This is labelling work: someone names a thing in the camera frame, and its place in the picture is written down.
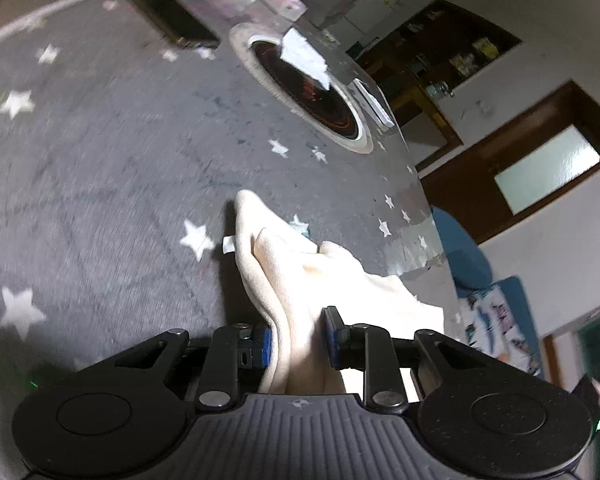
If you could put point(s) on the round black induction cooktop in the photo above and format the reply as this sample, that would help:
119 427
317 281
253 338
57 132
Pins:
333 112

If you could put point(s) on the dark wooden shelf cabinet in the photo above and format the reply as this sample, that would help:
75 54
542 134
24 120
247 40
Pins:
437 49

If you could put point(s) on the dark wooden side table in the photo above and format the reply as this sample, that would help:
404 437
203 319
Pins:
428 134

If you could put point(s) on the white remote control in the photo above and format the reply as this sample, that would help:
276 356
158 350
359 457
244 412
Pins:
384 118

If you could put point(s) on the black tablet device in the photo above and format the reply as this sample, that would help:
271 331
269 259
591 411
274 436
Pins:
179 25

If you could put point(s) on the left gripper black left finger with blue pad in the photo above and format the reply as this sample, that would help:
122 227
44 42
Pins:
253 343

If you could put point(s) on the cream white garment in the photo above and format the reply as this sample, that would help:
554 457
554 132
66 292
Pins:
290 280

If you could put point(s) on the teal blue cushion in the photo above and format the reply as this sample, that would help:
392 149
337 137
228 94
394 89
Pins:
470 269

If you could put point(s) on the dark wooden door with glass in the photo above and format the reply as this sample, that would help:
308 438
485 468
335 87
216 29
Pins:
515 171

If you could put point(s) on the butterfly patterned pillow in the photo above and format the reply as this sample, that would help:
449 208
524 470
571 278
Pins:
497 321

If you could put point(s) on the white paper sheet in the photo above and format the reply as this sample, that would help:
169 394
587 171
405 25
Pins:
296 50

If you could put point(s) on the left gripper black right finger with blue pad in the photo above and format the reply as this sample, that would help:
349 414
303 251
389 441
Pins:
358 346

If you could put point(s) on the white refrigerator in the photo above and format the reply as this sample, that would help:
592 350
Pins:
367 21

